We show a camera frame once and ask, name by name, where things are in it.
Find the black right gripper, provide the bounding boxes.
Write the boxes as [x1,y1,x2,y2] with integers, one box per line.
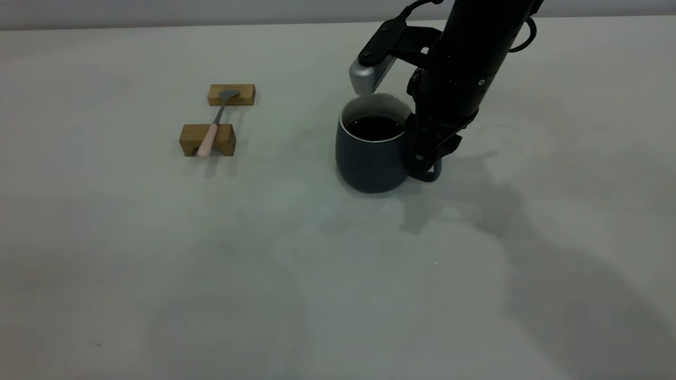
[405,65,495,175]

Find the grey ceramic mug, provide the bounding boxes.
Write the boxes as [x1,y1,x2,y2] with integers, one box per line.
[335,93,444,194]

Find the pink handled metal spoon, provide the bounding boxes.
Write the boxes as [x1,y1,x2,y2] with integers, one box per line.
[197,89,240,158]

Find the dark coffee liquid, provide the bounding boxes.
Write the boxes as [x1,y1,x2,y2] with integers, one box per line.
[347,116,405,141]

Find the flat wooden block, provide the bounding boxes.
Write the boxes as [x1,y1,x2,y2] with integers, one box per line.
[207,83,256,107]

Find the arched wooden block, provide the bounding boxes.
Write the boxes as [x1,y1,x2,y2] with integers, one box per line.
[179,123,237,157]

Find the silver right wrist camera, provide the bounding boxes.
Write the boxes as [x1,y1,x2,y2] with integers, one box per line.
[349,18,443,97]

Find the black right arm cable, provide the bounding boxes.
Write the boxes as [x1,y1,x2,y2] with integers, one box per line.
[507,16,538,54]

